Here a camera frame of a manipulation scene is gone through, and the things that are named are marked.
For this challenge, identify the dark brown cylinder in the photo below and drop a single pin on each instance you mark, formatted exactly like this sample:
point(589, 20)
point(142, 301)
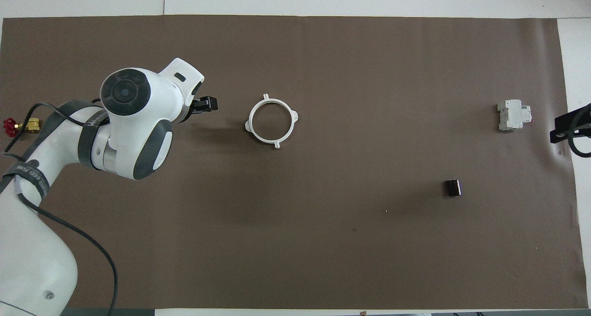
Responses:
point(453, 188)

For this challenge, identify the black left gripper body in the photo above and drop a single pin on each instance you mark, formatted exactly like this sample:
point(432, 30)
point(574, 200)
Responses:
point(194, 110)

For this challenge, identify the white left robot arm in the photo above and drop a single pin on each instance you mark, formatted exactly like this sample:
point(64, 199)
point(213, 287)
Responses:
point(134, 122)

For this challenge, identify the grey circuit breaker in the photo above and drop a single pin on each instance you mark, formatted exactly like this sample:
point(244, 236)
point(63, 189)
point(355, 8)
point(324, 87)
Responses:
point(511, 115)

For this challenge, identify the brown table mat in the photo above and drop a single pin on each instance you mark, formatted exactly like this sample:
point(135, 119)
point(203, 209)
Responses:
point(346, 242)

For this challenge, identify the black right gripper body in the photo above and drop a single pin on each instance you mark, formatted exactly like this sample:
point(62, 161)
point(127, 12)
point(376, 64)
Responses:
point(577, 119)

